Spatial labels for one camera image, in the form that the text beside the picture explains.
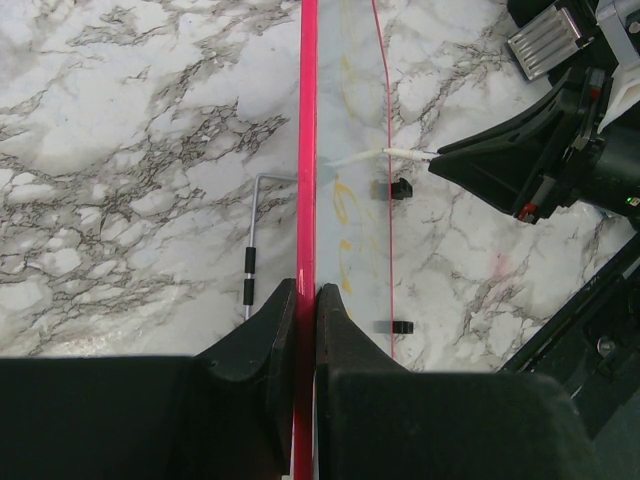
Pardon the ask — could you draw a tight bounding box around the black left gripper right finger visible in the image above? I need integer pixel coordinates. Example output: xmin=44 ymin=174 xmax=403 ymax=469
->
xmin=316 ymin=284 xmax=600 ymax=479

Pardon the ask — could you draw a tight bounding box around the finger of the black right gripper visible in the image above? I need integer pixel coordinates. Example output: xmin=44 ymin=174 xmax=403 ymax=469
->
xmin=434 ymin=67 xmax=588 ymax=165
xmin=428 ymin=154 xmax=545 ymax=218

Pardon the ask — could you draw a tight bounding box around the pink framed whiteboard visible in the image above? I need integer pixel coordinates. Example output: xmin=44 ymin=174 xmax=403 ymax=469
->
xmin=292 ymin=1 xmax=394 ymax=479

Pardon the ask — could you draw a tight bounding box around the wire whiteboard stand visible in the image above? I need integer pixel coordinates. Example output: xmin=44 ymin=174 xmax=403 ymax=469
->
xmin=243 ymin=173 xmax=297 ymax=320

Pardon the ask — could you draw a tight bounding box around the black toolbox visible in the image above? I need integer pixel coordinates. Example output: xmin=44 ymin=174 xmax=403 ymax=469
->
xmin=507 ymin=0 xmax=617 ymax=84

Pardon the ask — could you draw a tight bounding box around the white marker pen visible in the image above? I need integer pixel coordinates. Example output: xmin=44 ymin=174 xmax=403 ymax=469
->
xmin=324 ymin=147 xmax=444 ymax=171

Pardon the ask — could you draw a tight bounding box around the black whiteboard clip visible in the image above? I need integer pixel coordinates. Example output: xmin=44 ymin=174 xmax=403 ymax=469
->
xmin=373 ymin=320 xmax=414 ymax=335
xmin=370 ymin=178 xmax=413 ymax=201

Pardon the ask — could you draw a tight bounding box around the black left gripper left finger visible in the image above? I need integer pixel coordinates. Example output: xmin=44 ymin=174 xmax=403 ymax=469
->
xmin=1 ymin=279 xmax=296 ymax=479

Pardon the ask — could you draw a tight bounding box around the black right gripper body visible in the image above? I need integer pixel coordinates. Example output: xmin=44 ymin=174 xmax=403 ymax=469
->
xmin=514 ymin=67 xmax=611 ymax=223

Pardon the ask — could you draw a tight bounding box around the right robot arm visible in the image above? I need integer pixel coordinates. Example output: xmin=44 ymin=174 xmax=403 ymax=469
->
xmin=428 ymin=67 xmax=639 ymax=224

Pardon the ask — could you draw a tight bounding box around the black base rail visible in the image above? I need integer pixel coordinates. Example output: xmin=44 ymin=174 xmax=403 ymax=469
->
xmin=502 ymin=236 xmax=639 ymax=438

